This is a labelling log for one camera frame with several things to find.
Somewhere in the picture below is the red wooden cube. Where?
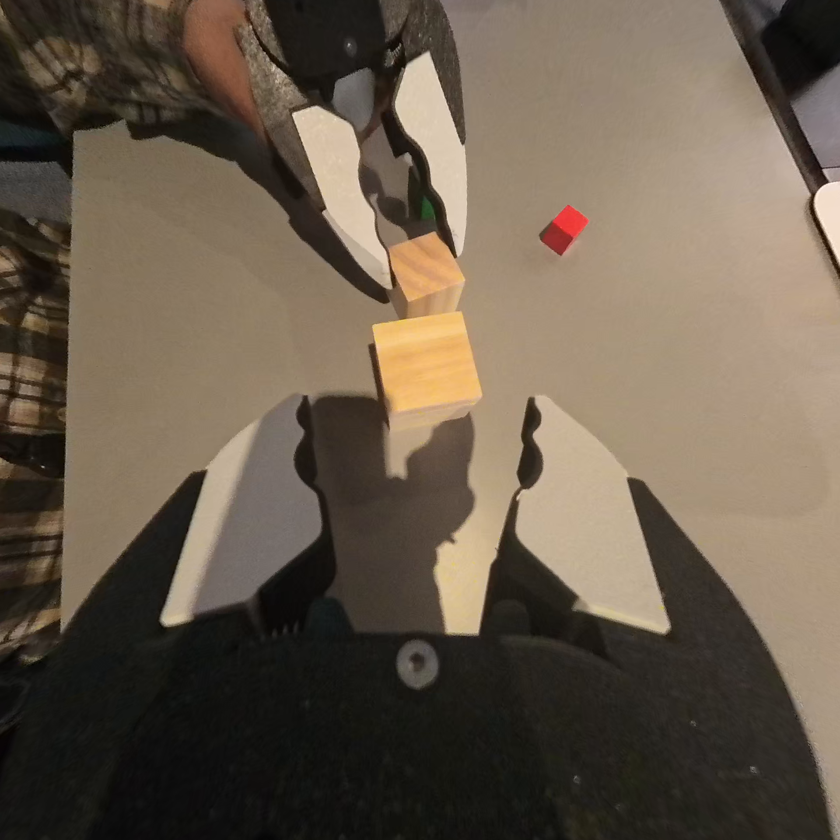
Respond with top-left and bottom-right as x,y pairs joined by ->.
539,204 -> 590,256

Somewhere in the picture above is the large plain wooden cube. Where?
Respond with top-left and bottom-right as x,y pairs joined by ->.
369,311 -> 484,432

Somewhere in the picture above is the dark grey desk panel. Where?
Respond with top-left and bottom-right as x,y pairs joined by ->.
718,0 -> 840,193

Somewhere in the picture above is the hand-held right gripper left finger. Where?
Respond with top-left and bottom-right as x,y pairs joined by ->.
159,394 -> 336,627

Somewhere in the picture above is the teal blue object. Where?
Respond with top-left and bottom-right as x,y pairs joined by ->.
0,121 -> 74,165

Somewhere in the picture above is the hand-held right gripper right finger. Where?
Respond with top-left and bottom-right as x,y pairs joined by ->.
500,394 -> 673,636

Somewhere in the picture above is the white rounded base plate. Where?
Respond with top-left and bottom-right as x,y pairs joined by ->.
812,182 -> 840,271

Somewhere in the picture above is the green wooden cube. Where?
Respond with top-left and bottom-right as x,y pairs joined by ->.
407,167 -> 438,224

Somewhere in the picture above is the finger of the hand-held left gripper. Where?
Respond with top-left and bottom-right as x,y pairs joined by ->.
382,51 -> 469,259
291,105 -> 395,290

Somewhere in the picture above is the person's left hand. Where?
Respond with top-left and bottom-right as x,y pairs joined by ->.
182,0 -> 269,142

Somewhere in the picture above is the person's left forearm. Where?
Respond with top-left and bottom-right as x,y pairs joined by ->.
0,0 -> 221,135

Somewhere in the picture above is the black stand post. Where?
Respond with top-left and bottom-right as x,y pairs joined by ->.
761,0 -> 840,93

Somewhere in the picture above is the medium plain wooden cube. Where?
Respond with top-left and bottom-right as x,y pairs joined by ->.
387,232 -> 466,321

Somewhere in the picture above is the person's plaid shirt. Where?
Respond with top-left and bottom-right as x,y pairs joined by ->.
0,210 -> 72,660

